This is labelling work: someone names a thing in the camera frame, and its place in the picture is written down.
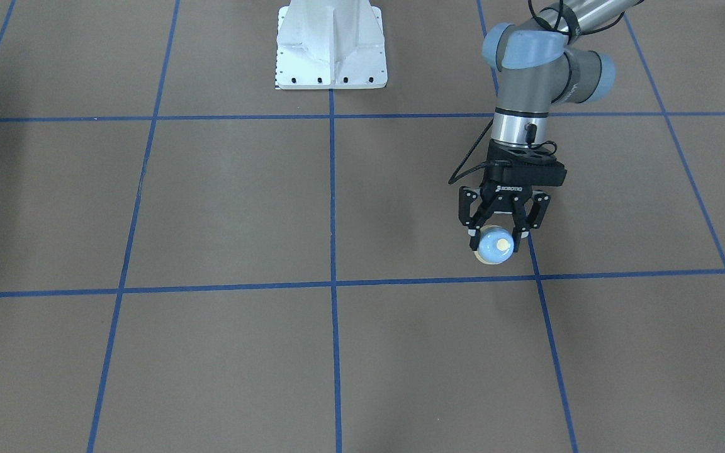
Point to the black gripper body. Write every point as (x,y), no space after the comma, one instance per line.
(506,189)

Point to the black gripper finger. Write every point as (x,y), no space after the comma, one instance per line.
(475,208)
(528,210)

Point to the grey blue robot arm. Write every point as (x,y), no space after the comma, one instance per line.
(537,67)

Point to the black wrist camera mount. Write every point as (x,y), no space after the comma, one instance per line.
(523,166)

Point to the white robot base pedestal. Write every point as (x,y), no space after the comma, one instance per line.
(323,45)

